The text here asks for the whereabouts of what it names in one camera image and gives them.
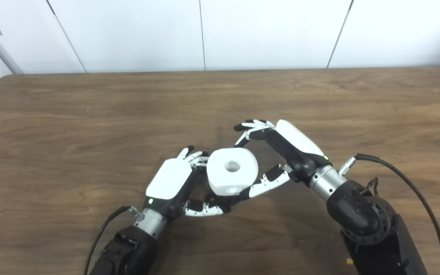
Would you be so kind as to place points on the round white plastic piece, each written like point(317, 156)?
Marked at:
point(220, 179)

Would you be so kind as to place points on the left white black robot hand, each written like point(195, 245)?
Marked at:
point(168, 179)

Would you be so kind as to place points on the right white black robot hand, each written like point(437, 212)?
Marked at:
point(300, 147)

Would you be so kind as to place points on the black plastic holder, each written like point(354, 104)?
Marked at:
point(220, 199)

